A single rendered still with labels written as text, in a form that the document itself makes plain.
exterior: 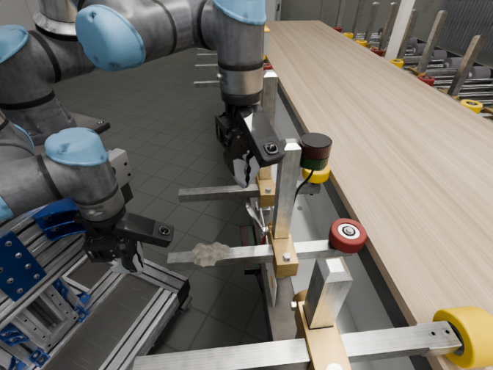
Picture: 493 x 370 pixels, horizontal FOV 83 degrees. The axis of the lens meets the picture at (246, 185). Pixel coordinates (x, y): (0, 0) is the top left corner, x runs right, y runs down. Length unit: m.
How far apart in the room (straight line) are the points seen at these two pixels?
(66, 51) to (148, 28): 0.42
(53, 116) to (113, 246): 0.38
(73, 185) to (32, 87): 0.36
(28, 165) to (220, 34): 0.33
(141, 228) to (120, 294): 0.90
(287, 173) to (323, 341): 0.28
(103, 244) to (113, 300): 0.87
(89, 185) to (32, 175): 0.07
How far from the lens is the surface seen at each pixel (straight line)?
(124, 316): 1.40
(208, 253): 0.65
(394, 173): 0.91
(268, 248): 0.67
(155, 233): 0.58
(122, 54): 0.41
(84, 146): 0.47
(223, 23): 0.46
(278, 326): 0.75
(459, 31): 7.17
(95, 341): 1.40
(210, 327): 1.52
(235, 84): 0.47
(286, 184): 0.56
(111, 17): 0.42
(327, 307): 0.41
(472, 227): 0.84
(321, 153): 0.52
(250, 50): 0.46
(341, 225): 0.69
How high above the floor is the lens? 1.39
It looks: 40 degrees down
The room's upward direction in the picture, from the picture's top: straight up
